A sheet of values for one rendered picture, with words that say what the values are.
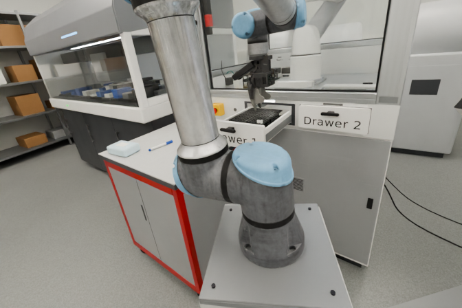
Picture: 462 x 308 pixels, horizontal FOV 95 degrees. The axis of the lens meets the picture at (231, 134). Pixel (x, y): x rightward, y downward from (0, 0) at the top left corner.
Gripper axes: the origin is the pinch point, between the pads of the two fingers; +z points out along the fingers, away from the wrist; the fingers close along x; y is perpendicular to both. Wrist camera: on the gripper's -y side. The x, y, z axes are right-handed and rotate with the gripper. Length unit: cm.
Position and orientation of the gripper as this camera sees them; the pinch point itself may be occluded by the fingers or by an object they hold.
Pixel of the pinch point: (256, 106)
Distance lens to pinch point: 91.1
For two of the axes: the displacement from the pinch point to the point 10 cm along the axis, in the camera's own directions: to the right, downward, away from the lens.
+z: 1.0, 9.2, 3.7
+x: 5.7, -3.6, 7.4
